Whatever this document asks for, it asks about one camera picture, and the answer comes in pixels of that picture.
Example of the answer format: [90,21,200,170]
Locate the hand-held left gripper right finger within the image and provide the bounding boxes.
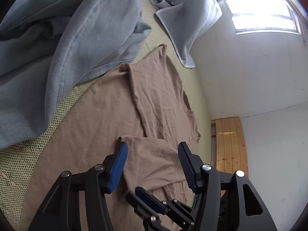
[177,141,277,231]

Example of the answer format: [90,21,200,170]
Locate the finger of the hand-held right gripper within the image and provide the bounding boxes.
[125,193,162,227]
[135,186,195,227]

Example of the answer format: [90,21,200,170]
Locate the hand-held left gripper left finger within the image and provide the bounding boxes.
[28,141,129,231]

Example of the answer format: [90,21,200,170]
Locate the brown T-shirt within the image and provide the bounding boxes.
[28,44,203,231]

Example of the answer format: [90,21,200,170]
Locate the wooden headboard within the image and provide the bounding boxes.
[211,116,249,198]

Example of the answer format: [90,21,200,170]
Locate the light blue jeans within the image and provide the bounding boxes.
[0,0,153,150]

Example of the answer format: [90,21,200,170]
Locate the light blue blanket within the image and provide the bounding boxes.
[133,0,223,68]

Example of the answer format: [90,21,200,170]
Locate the window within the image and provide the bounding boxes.
[225,0,302,35]

